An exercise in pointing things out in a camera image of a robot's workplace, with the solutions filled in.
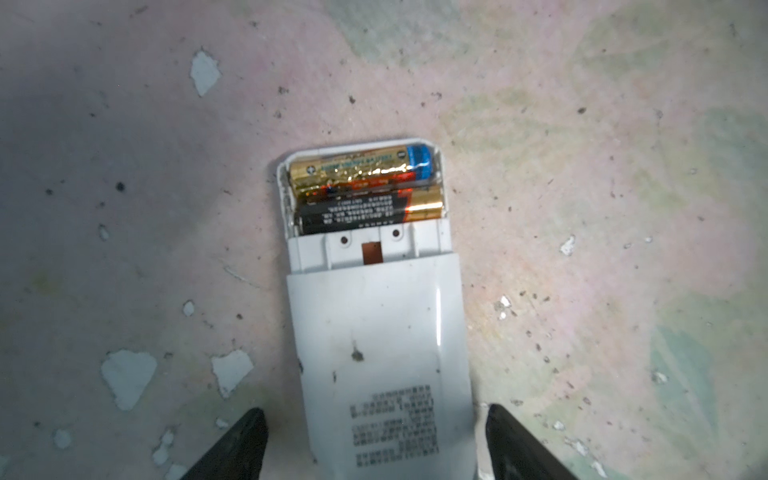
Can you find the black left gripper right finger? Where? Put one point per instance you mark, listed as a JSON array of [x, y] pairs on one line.
[[516, 454]]

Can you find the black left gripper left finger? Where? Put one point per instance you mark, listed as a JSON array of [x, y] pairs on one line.
[[238, 454]]

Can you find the white air conditioner remote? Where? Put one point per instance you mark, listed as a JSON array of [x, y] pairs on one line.
[[378, 321]]

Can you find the black gold AA battery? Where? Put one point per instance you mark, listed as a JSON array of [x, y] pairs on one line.
[[370, 210]]

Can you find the gold blue AA battery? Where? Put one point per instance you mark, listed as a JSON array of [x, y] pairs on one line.
[[328, 176]]

